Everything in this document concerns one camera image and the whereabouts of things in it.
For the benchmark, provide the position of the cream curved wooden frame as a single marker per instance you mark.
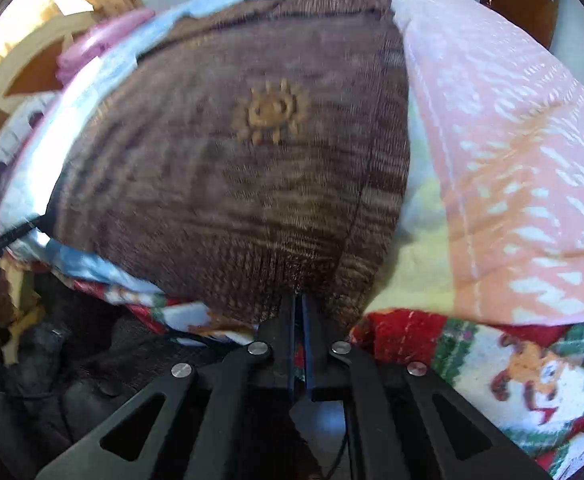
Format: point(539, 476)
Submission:
point(2, 75)

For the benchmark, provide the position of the red printed fleece blanket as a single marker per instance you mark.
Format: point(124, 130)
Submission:
point(522, 385)

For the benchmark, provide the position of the pink ruffled pillow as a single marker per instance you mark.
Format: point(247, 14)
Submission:
point(107, 35)

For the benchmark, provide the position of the brown knit sweater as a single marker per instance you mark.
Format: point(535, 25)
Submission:
point(222, 185)

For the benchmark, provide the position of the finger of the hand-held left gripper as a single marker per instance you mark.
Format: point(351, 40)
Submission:
point(14, 234)

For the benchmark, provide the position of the pile of dark clothes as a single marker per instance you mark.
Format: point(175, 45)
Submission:
point(47, 400)

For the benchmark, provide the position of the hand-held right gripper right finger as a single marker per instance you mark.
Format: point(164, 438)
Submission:
point(312, 355)

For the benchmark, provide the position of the brown wooden door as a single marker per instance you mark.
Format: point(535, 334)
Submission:
point(522, 0)

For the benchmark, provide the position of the pink and blue bed cover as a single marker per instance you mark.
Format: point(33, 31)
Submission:
point(497, 135)

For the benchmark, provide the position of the white dotted pillow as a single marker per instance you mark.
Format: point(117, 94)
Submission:
point(19, 130)

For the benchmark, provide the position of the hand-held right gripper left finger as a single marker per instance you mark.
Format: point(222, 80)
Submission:
point(287, 355)

